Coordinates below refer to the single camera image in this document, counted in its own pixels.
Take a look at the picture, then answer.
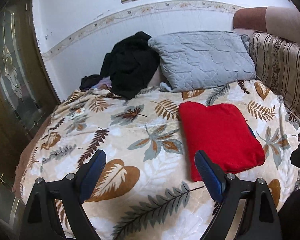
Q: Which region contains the large black garment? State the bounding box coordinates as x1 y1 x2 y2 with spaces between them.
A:
100 31 160 100

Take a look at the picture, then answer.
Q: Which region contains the brown wooden glass door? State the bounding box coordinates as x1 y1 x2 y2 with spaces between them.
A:
0 0 57 239

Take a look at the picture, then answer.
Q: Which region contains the red and blue sweater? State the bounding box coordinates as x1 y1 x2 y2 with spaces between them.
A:
179 101 265 181

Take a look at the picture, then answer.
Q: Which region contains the small black garment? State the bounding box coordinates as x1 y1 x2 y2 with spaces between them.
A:
79 74 102 91

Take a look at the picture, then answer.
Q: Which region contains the beige leaf-pattern blanket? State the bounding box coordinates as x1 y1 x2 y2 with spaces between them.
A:
20 80 300 239

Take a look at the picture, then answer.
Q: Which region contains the purple cloth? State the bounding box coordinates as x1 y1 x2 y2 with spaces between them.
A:
91 76 112 90

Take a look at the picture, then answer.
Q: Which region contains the grey quilted pillow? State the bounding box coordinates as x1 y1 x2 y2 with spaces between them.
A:
148 31 256 92

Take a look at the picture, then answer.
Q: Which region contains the brown bed sheet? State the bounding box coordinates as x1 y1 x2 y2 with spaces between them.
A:
12 115 51 199

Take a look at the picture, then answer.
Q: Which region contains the striped floral cushion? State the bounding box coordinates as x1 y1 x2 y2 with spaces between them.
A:
249 32 300 118

